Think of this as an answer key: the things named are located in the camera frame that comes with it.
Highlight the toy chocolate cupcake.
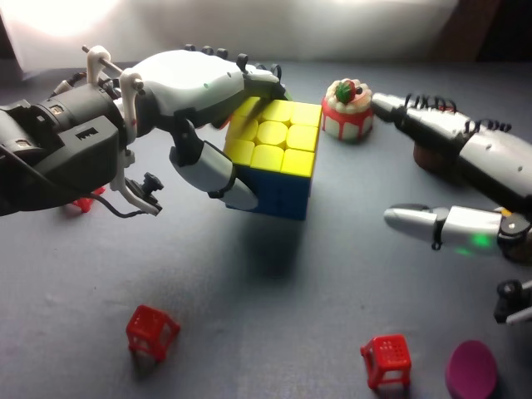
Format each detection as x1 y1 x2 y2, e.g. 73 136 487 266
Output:
412 140 462 178

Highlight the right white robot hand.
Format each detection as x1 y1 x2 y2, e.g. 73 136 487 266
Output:
371 91 532 263

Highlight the Rubik's cube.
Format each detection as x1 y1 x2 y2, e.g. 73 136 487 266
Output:
222 96 323 221

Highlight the small red toy stool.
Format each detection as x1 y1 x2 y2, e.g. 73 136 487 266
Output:
70 186 107 214
126 304 182 367
360 333 413 390

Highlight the brown cardboard box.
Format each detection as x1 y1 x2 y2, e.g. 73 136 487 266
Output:
451 0 500 63

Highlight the white sheet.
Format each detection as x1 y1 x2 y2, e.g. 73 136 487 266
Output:
0 0 462 70

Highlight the grey table cloth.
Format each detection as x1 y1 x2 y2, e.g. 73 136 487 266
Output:
0 57 532 399

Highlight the magenta round disc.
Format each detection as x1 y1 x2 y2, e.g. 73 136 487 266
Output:
445 339 499 399

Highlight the toy strawberry cake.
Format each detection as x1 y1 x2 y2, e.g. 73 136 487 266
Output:
321 78 377 145

